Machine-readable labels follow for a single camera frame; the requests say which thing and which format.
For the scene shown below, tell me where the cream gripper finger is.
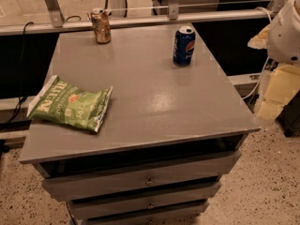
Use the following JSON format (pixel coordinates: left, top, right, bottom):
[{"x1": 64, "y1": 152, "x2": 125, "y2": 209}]
[
  {"x1": 257, "y1": 64, "x2": 300, "y2": 120},
  {"x1": 247, "y1": 25, "x2": 270, "y2": 50}
]

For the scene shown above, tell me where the blue pepsi can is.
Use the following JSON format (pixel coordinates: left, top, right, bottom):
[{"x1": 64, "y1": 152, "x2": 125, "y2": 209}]
[{"x1": 173, "y1": 25, "x2": 196, "y2": 67}]

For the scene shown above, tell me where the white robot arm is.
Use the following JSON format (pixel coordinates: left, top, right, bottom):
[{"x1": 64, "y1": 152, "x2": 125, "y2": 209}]
[{"x1": 247, "y1": 0, "x2": 300, "y2": 120}]

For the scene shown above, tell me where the orange soda can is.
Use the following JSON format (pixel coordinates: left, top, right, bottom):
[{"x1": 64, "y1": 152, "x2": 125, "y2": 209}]
[{"x1": 90, "y1": 7, "x2": 112, "y2": 44}]

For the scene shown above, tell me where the green jalapeno chip bag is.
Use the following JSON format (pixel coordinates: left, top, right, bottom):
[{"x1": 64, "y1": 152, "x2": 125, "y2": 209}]
[{"x1": 27, "y1": 75, "x2": 113, "y2": 133}]

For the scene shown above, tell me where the middle grey drawer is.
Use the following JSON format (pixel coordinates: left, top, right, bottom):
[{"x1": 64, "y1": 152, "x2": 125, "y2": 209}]
[{"x1": 68, "y1": 179, "x2": 220, "y2": 219}]

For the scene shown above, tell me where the grey drawer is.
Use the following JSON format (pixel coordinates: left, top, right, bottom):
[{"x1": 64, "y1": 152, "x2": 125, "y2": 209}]
[
  {"x1": 42, "y1": 150, "x2": 241, "y2": 202},
  {"x1": 68, "y1": 179, "x2": 220, "y2": 219},
  {"x1": 85, "y1": 200, "x2": 208, "y2": 225}
]

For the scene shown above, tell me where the bottom grey drawer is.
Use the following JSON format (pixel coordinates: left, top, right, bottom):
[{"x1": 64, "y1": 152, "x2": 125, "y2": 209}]
[{"x1": 85, "y1": 200, "x2": 208, "y2": 225}]

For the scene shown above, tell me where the metal railing bar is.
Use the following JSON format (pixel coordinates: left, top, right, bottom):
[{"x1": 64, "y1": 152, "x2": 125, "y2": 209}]
[{"x1": 0, "y1": 7, "x2": 276, "y2": 36}]

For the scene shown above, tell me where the top grey drawer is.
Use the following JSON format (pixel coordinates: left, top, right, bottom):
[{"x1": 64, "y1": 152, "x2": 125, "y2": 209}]
[{"x1": 42, "y1": 150, "x2": 241, "y2": 202}]

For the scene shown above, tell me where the white cable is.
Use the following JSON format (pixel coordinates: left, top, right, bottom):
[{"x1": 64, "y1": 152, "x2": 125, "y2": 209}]
[{"x1": 242, "y1": 7, "x2": 274, "y2": 101}]

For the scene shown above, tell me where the black cable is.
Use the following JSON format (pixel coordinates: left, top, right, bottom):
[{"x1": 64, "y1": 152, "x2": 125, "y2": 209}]
[{"x1": 0, "y1": 14, "x2": 83, "y2": 133}]

